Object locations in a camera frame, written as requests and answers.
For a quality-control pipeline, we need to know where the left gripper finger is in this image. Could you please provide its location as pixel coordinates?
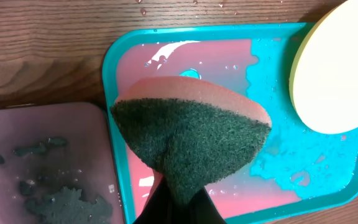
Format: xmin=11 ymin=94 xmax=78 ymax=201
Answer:
xmin=134 ymin=179 xmax=226 ymax=224

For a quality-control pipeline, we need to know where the green and orange sponge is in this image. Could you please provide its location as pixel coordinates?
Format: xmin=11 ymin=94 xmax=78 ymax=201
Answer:
xmin=111 ymin=76 xmax=272 ymax=205

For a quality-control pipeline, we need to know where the black plastic tray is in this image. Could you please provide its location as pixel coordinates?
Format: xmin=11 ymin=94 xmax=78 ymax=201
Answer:
xmin=0 ymin=103 xmax=126 ymax=223

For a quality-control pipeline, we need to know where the teal plastic tray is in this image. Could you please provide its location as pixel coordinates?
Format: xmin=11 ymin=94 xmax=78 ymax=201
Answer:
xmin=102 ymin=22 xmax=358 ymax=223

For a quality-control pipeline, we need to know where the yellow-green plate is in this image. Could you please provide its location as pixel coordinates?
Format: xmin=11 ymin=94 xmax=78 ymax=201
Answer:
xmin=289 ymin=0 xmax=358 ymax=134

